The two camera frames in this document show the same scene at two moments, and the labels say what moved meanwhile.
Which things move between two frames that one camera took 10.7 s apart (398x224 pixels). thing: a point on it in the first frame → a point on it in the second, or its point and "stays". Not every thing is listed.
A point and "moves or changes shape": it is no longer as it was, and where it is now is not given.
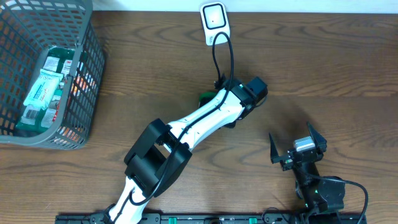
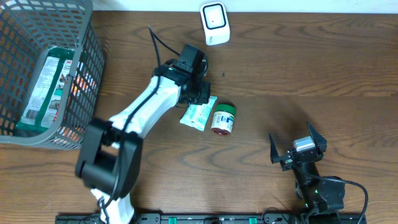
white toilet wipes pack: (43, 89) moves or changes shape
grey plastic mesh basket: (27, 27) stays
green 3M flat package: (35, 120) stays
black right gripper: (286, 163) stays
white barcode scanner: (214, 20) stays
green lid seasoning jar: (205, 96) moves or changes shape
